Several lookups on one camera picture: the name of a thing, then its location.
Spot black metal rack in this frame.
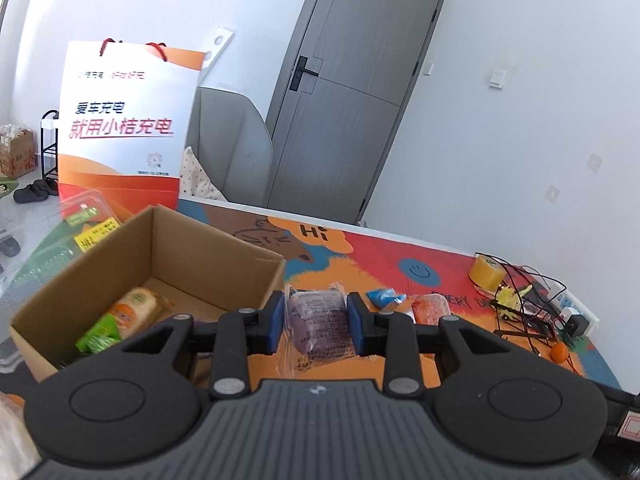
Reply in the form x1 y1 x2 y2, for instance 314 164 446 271
39 110 60 180

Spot black slippers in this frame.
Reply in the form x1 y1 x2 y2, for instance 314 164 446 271
13 178 58 204

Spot clear plastic food tray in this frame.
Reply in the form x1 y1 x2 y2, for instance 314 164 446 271
1 191 120 318

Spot blue triangular snack packet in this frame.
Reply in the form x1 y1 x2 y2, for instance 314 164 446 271
366 288 407 311

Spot black usb cable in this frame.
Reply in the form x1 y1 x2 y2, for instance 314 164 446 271
474 251 569 356

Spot brown cardboard box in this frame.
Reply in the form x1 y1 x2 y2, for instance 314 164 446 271
10 206 285 382

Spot black door handle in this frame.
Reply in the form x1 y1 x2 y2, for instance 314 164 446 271
288 55 319 91

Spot yellow plastic toy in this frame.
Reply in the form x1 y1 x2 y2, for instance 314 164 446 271
491 285 533 318

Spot black charger plug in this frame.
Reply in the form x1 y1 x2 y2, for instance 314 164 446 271
564 313 589 338

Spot green round biscuit packet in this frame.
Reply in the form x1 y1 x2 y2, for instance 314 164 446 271
75 313 122 354

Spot grey door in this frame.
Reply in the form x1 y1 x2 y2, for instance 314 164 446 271
265 0 445 223

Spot white power strip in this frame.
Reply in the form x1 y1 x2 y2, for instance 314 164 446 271
549 285 600 337

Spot purple long snack packet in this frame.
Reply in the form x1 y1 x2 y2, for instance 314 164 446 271
279 282 355 378

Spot white orange paper bag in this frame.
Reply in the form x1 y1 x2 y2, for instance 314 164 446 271
58 38 205 220

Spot orange tangerine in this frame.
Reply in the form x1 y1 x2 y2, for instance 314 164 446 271
549 341 570 364

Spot small brown carton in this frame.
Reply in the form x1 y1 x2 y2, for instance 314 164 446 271
0 124 36 179

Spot grey upholstered chair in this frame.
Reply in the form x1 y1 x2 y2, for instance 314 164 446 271
186 88 272 207

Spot black phone stand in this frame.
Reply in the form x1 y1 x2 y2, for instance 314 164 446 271
494 328 549 344

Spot spotted white cushion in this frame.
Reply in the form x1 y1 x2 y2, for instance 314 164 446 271
179 146 227 202

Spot white wall socket panel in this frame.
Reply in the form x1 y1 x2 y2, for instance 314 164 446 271
201 26 235 72

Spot orange round bread packet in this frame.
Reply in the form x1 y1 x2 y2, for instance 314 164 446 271
107 287 168 340

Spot yellow tape roll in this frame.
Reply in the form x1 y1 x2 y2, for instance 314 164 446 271
468 254 506 294

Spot white wall switch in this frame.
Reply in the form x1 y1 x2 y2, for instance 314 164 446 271
488 70 508 90

